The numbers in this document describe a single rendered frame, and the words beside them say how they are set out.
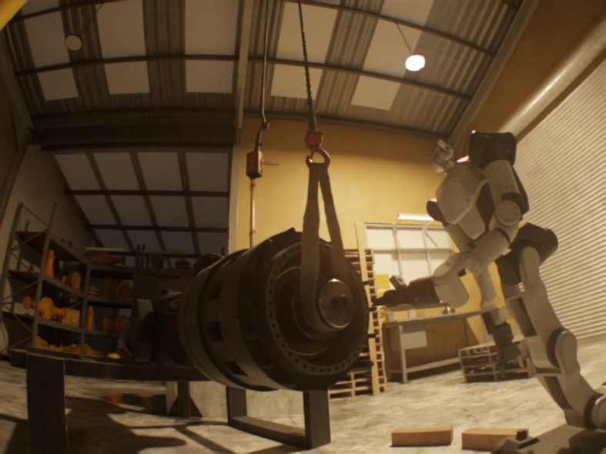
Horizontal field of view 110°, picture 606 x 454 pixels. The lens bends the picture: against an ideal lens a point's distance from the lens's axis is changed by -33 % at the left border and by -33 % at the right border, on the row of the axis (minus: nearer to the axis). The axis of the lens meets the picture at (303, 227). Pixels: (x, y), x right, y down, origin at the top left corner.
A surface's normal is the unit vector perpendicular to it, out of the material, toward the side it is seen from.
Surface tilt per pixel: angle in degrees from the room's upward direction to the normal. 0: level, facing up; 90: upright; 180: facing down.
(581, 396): 90
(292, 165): 90
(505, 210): 87
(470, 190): 100
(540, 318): 90
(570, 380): 115
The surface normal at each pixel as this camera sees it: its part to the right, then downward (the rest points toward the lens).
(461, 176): -0.66, -0.08
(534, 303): 0.18, -0.03
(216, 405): 0.20, -0.38
